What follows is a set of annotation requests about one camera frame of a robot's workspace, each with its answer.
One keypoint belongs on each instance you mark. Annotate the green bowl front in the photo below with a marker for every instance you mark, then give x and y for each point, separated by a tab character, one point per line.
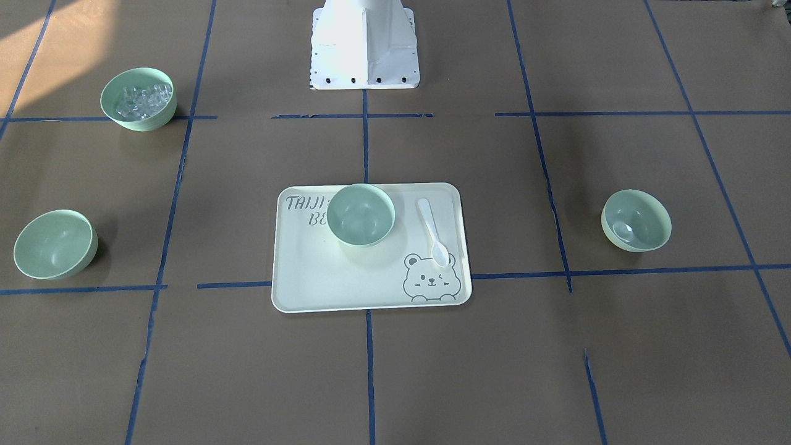
55	245

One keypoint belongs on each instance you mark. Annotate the green bowl on tray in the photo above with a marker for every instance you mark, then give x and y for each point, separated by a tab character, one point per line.
360	215

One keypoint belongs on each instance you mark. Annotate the white plastic spoon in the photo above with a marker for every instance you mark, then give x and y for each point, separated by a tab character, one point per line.
438	250

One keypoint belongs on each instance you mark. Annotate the pale green bear tray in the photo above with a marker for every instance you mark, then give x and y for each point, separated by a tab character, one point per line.
314	271

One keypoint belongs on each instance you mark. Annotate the green bowl with ice cubes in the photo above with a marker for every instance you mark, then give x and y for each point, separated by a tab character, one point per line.
140	77

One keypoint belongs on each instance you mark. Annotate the clear ice cubes pile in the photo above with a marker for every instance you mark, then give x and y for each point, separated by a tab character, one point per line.
137	103

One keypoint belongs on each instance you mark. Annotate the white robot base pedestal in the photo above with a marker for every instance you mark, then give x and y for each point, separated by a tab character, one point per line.
360	45

